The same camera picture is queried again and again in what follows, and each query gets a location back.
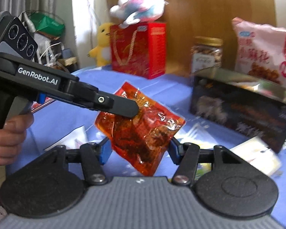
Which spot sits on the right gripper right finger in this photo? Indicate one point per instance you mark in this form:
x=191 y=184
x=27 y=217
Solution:
x=185 y=156

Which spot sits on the pink twisted-dough snack bag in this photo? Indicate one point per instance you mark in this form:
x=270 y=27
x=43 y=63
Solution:
x=261 y=50

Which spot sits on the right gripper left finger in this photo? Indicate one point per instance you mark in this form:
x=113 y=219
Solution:
x=93 y=156

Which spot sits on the left nut jar gold lid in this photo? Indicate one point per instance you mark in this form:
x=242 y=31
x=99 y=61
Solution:
x=206 y=52

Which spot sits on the white power strip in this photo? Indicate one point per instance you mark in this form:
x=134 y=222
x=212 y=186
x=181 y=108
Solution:
x=48 y=58

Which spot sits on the red gift bag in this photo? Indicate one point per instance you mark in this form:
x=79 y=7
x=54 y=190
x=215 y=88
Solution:
x=139 y=49

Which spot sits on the yellow duck plush toy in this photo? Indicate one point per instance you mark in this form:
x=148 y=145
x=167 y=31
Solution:
x=102 y=53

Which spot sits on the person's left hand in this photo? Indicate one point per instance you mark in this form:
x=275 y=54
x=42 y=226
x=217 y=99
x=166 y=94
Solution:
x=12 y=136

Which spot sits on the black sheep storage box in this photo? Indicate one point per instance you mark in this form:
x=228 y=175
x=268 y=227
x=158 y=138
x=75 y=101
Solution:
x=248 y=105

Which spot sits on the red spicy snack packet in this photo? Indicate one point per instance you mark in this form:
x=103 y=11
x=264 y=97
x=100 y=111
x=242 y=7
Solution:
x=143 y=139

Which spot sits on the green pea snack packet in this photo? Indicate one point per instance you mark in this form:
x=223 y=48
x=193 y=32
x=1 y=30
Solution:
x=202 y=169

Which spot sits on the wooden board backdrop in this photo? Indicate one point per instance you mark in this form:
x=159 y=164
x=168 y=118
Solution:
x=186 y=19

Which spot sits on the pink white plush toy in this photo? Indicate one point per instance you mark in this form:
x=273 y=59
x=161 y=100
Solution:
x=131 y=12

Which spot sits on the clear cake packet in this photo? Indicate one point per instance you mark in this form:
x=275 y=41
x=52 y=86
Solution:
x=257 y=153

